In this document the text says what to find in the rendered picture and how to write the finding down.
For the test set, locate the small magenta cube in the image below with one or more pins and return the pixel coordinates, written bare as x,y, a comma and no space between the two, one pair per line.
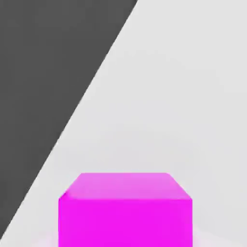
125,218

